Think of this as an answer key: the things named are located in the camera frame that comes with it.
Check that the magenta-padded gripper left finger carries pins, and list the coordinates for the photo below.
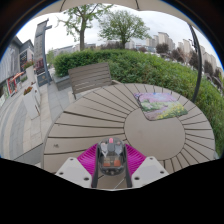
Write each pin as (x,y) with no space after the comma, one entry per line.
(85,160)

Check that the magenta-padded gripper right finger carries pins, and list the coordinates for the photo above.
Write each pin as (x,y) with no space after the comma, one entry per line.
(136,160)

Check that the flower landscape print mouse pad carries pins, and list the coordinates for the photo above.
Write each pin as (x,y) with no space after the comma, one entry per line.
(160,105)

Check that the large white flower planter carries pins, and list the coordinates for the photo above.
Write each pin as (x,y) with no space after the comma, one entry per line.
(30,103)

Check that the grey slatted outdoor chair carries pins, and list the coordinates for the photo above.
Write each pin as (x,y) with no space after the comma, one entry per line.
(90,76)

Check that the small white flower planter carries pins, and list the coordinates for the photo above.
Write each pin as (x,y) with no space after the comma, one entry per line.
(30,73)

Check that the dark curved parasol pole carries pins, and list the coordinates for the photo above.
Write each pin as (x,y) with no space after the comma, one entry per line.
(200,66)

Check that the thin-crowned tree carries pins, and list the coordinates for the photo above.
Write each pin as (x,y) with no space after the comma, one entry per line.
(81,36)

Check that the tall grey sign pillar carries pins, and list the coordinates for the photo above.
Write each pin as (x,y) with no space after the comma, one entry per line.
(40,43)

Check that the far apartment buildings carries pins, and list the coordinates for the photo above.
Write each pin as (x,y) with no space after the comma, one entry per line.
(162,37)

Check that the round-crowned tree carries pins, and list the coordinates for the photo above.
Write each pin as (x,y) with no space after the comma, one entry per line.
(123,25)

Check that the beige parasol canopy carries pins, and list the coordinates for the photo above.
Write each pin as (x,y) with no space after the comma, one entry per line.
(100,2)

